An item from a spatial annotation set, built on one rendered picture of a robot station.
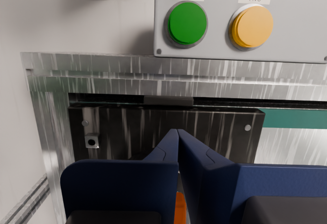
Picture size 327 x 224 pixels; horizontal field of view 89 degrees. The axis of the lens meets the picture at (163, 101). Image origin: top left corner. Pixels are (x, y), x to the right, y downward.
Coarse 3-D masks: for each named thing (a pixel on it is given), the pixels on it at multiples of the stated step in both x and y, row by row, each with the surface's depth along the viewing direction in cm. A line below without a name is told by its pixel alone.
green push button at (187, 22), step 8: (176, 8) 17; (184, 8) 16; (192, 8) 16; (200, 8) 17; (176, 16) 17; (184, 16) 17; (192, 16) 17; (200, 16) 17; (168, 24) 17; (176, 24) 17; (184, 24) 17; (192, 24) 17; (200, 24) 17; (176, 32) 17; (184, 32) 17; (192, 32) 17; (200, 32) 17; (176, 40) 18; (184, 40) 17; (192, 40) 17
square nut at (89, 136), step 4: (88, 136) 20; (92, 136) 20; (96, 136) 20; (100, 136) 20; (88, 140) 20; (92, 140) 21; (96, 140) 20; (100, 140) 21; (88, 144) 20; (92, 144) 20; (96, 144) 20; (100, 144) 21
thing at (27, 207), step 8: (40, 184) 27; (48, 184) 28; (32, 192) 26; (40, 192) 26; (48, 192) 28; (24, 200) 24; (32, 200) 24; (40, 200) 26; (16, 208) 23; (24, 208) 23; (32, 208) 24; (8, 216) 22; (16, 216) 22; (24, 216) 23
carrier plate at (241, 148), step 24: (72, 120) 20; (96, 120) 20; (120, 120) 20; (144, 120) 20; (168, 120) 20; (192, 120) 20; (216, 120) 20; (240, 120) 20; (120, 144) 21; (144, 144) 21; (216, 144) 21; (240, 144) 21
